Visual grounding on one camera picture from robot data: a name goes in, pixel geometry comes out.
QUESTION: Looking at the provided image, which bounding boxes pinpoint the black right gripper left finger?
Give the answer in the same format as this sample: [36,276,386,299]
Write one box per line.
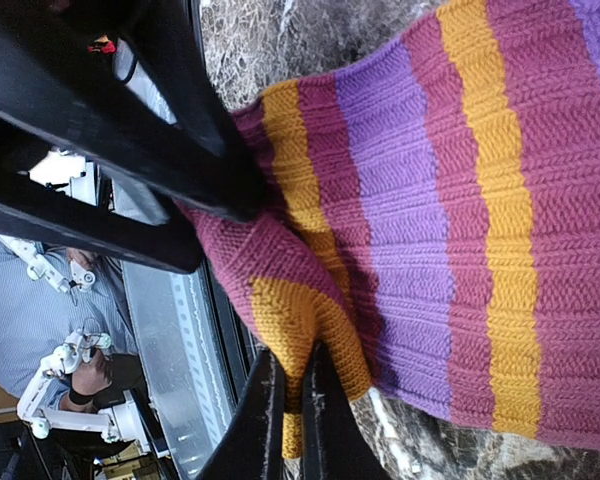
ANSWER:
[197,349,285,480]

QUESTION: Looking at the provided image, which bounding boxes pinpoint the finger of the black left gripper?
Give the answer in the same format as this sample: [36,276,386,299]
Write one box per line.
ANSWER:
[0,198,203,274]
[0,1,266,222]

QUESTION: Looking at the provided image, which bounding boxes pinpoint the black front rail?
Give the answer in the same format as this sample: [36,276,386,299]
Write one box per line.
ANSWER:
[197,260,257,408]

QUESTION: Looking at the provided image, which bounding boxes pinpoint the human operator in striped shirt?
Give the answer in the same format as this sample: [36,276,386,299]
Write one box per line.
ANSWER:
[0,242,145,412]

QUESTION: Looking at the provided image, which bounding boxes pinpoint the purple maroon striped sock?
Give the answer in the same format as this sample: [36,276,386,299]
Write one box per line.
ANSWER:
[187,1,600,458]

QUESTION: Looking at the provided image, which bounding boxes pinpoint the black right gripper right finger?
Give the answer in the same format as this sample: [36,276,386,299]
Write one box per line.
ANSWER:
[301,342,390,480]

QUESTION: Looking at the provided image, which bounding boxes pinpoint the white slotted cable duct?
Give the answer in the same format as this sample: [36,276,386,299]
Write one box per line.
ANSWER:
[123,262,234,479]

